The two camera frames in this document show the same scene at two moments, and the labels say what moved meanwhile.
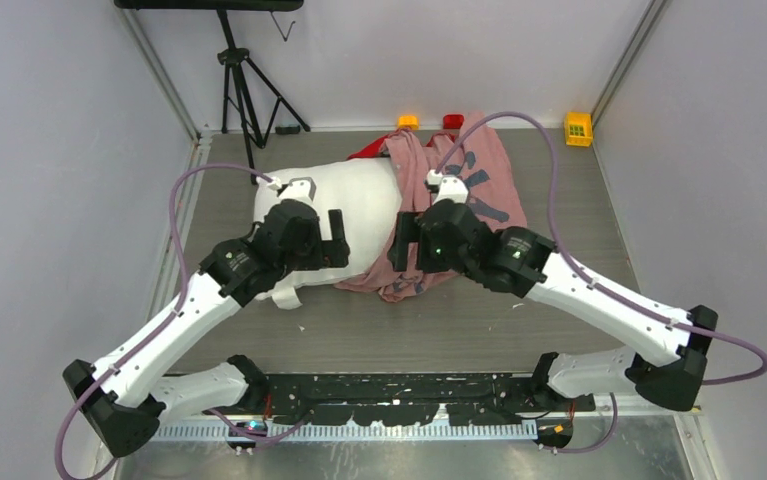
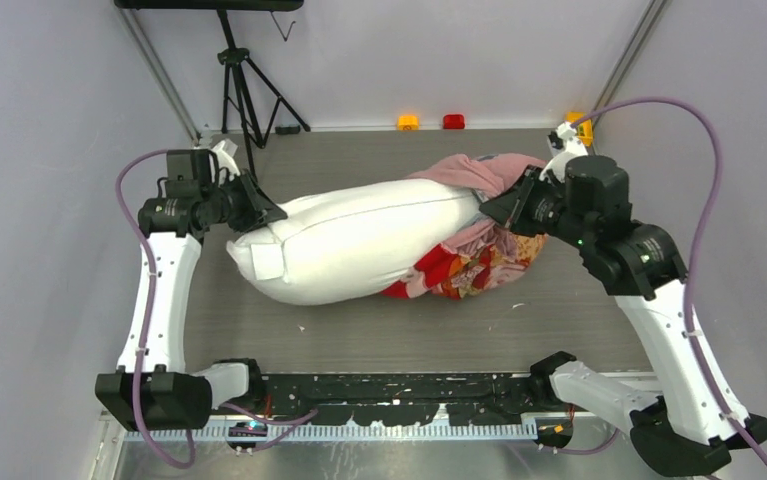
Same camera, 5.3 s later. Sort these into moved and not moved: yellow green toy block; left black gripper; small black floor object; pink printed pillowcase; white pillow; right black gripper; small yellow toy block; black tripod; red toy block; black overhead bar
Moved: white pillow; right black gripper; left black gripper; pink printed pillowcase
Not moved: black overhead bar; black tripod; red toy block; small black floor object; yellow green toy block; small yellow toy block
